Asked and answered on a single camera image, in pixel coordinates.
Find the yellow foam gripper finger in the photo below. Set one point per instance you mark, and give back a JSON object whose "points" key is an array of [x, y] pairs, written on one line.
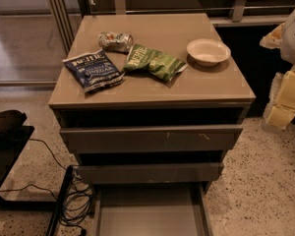
{"points": [[280, 111], [273, 39]]}

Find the green jalapeno chip bag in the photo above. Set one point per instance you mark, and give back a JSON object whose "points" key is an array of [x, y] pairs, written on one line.
{"points": [[159, 64]]}

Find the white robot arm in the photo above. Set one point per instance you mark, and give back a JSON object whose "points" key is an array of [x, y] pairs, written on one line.
{"points": [[287, 47]]}

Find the grey top drawer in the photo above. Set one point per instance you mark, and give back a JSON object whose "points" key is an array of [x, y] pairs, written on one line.
{"points": [[151, 139]]}

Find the grey middle drawer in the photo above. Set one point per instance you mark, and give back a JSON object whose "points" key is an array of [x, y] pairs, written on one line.
{"points": [[151, 173]]}

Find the grey drawer cabinet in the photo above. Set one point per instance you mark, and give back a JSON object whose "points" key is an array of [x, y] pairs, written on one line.
{"points": [[198, 96]]}

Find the grey open bottom drawer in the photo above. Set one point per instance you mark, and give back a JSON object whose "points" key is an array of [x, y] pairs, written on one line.
{"points": [[151, 210]]}

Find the blue vinegar chip bag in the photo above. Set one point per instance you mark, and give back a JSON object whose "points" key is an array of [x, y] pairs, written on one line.
{"points": [[94, 71]]}

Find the white paper bowl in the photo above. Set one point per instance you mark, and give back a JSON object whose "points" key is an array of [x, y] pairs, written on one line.
{"points": [[208, 52]]}

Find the crushed silver soda can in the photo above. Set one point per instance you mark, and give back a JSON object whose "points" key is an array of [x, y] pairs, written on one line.
{"points": [[115, 42]]}

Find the black table leg stand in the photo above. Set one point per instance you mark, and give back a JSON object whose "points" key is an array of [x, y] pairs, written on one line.
{"points": [[59, 204]]}

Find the black side table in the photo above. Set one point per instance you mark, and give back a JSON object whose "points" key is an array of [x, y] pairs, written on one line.
{"points": [[14, 135]]}

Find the metal window frame rail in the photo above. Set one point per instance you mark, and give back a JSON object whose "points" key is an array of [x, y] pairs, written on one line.
{"points": [[59, 12]]}

